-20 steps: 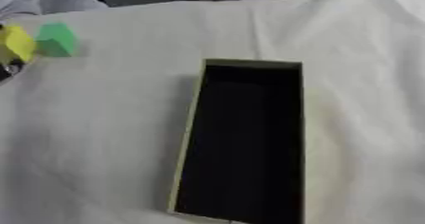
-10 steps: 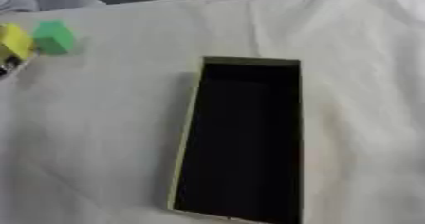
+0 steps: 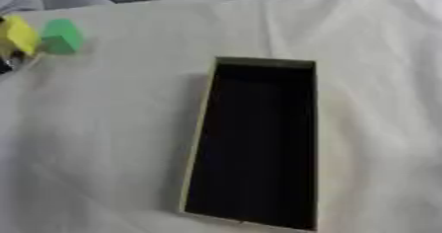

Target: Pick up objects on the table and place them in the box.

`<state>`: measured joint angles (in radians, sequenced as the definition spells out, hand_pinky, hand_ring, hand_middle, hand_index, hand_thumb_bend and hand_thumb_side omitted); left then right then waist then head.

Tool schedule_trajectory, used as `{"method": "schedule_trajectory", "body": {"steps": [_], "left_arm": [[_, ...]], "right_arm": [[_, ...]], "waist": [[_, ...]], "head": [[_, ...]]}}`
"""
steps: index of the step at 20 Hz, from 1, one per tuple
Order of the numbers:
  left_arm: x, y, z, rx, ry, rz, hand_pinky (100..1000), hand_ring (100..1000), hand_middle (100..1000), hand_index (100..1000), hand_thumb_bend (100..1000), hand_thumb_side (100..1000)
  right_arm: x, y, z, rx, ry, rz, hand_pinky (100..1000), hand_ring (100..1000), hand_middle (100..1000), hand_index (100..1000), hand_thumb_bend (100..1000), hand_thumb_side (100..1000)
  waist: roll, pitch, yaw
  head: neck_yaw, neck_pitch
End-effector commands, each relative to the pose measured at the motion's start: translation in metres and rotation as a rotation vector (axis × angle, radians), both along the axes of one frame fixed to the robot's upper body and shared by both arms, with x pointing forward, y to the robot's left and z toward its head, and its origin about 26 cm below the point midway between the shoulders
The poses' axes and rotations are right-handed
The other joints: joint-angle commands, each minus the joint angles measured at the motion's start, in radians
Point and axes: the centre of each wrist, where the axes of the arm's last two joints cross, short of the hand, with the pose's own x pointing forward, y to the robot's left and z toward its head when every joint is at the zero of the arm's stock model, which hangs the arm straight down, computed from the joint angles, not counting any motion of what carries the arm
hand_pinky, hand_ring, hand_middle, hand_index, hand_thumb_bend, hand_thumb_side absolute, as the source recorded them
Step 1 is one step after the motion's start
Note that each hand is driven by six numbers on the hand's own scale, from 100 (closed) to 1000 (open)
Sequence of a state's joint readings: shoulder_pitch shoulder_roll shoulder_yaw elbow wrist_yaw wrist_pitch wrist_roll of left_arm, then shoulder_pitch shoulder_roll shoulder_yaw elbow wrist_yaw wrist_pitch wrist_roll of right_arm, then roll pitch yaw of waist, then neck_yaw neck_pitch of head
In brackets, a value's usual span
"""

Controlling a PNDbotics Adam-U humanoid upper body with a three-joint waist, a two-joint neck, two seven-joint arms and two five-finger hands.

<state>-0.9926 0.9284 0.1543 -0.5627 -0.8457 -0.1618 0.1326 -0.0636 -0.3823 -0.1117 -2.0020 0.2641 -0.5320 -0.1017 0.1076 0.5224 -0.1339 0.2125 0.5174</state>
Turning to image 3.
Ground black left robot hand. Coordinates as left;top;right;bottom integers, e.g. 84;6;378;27
0;50;28;75

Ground yellow block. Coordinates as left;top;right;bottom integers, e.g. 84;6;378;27
0;15;41;57

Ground green block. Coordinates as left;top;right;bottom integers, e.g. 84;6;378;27
37;18;85;55

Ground tan cardboard box black inside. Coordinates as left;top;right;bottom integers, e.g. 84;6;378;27
178;56;320;232

